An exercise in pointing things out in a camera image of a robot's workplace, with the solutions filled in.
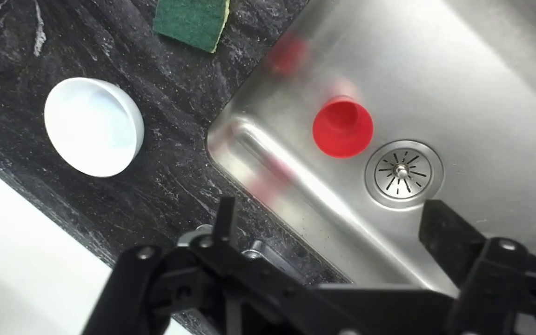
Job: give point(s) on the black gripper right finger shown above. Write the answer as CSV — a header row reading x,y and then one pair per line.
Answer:
x,y
451,235

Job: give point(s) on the steel sink drain strainer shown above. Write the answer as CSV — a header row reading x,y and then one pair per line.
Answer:
x,y
377,187

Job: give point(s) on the white ceramic bowl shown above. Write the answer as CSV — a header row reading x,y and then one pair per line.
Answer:
x,y
92,128

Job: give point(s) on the stainless steel sink basin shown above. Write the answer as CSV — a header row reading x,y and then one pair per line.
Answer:
x,y
466,75

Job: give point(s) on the red plastic cup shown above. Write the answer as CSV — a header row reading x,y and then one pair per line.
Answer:
x,y
344,133

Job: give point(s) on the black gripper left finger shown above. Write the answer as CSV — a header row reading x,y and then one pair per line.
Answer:
x,y
226,217

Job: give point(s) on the green yellow sponge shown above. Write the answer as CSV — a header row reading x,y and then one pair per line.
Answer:
x,y
191,21

